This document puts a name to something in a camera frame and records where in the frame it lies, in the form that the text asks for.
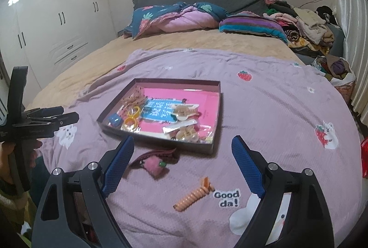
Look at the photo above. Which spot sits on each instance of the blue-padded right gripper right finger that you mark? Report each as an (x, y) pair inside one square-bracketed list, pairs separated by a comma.
[(292, 211)]

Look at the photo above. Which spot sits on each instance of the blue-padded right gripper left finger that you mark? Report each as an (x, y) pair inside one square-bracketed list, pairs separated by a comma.
[(58, 222)]

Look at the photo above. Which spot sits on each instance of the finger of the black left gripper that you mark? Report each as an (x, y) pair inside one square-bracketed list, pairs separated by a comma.
[(54, 121), (44, 112)]

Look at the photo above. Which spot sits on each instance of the blue small hair clip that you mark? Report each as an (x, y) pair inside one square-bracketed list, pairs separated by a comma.
[(115, 120)]

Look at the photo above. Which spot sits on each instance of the brown dotted fabric bow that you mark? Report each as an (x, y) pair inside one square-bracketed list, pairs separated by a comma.
[(130, 102)]

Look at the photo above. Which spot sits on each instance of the orange spiral hair clip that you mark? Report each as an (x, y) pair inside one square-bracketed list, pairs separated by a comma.
[(204, 189)]

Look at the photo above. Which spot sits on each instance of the pink pompom hair clip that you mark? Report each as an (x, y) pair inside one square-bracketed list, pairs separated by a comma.
[(155, 166)]

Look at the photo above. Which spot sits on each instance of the maroon snap hair clip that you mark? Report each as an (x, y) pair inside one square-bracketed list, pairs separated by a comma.
[(167, 155)]

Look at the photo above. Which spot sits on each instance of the green striped sleeve forearm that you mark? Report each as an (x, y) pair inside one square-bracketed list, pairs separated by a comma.
[(19, 213)]

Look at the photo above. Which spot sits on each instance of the person's left hand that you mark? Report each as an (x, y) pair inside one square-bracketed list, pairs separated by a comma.
[(7, 151)]

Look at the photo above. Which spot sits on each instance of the tan bed sheet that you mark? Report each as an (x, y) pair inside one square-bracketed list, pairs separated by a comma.
[(69, 85)]

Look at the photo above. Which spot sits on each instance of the white wardrobe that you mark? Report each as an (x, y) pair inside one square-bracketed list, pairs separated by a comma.
[(49, 36)]

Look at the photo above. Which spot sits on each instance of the blue printed card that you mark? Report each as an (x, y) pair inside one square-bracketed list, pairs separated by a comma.
[(161, 110)]

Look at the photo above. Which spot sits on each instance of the dark purple shallow box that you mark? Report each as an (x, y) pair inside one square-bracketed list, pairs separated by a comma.
[(200, 107)]

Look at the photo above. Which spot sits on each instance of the bag of clothes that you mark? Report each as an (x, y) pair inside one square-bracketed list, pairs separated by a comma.
[(335, 69)]

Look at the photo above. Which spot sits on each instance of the navy pink floral quilt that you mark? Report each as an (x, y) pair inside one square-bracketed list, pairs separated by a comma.
[(178, 17)]

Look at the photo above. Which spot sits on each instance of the pile of clothes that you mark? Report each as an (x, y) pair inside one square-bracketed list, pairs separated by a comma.
[(309, 33)]

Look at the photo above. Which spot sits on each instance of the purple teal striped pillow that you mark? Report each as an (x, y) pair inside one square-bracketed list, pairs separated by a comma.
[(252, 24)]

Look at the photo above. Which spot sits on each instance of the white curtain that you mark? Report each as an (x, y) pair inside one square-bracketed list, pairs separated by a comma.
[(352, 18)]

